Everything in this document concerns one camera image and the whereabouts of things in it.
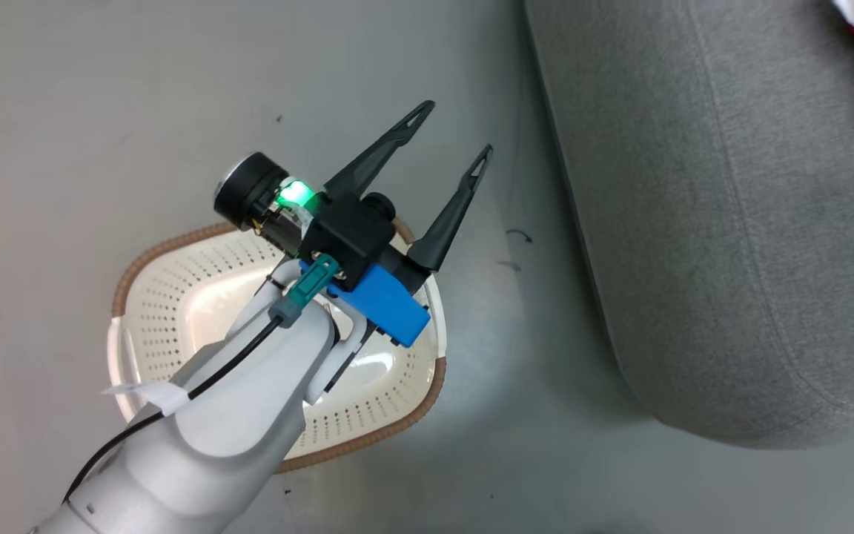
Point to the left gripper with motor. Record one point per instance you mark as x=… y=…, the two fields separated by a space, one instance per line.
x=253 y=193

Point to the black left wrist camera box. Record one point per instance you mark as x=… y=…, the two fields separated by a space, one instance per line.
x=345 y=237

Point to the white basket with brown rim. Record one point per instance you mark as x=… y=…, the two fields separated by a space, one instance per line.
x=167 y=311

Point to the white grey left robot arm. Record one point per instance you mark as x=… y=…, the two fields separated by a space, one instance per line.
x=234 y=415

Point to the blue left camera mount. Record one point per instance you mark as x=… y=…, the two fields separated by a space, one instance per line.
x=390 y=308

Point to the grey fabric sofa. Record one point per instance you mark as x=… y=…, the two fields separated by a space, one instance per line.
x=694 y=222

